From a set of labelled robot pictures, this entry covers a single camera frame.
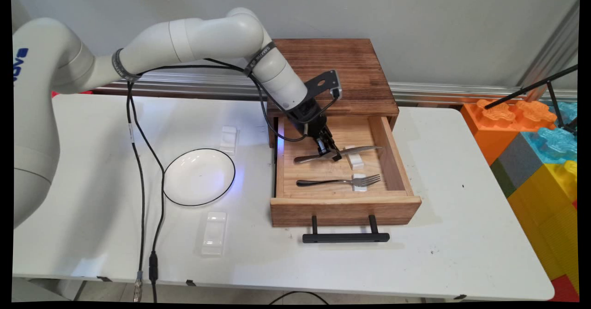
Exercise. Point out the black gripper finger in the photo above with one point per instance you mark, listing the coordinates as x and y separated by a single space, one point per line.
329 139
327 151

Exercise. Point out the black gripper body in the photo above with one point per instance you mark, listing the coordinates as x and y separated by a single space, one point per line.
309 115

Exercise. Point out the silver table knife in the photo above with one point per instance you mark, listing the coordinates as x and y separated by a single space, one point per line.
364 149

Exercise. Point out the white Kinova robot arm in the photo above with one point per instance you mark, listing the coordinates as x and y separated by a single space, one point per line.
208 34

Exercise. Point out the silver fork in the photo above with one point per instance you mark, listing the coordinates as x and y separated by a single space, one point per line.
323 182

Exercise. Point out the white ceramic cutlery rest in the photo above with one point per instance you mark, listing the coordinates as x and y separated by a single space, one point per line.
229 138
359 189
356 162

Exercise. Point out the light wooden drawer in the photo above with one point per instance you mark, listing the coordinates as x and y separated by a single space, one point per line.
341 212

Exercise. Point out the dark wooden drawer cabinet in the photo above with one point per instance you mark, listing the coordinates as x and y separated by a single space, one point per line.
360 69

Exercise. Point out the white plate with black rim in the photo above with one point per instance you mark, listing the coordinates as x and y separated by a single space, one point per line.
198 177

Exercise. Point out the clear plastic tray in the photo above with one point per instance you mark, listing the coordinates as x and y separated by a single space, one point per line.
214 234

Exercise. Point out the orange giant building block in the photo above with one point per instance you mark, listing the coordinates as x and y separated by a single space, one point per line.
485 129

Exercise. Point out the grey giant building block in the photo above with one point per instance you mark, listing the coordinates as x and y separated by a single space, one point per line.
517 163

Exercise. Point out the black tripod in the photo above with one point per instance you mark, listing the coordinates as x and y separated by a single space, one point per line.
531 87

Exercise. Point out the blue giant building block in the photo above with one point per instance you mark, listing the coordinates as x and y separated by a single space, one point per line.
556 142

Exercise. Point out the yellow giant building block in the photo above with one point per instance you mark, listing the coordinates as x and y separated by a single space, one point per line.
545 216

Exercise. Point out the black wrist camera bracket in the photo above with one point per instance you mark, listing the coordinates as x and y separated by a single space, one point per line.
328 83

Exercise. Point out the horizontal aluminium rail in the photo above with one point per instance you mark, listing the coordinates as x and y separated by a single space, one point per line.
208 87

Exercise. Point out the slanted aluminium post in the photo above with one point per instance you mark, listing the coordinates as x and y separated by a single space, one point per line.
554 50

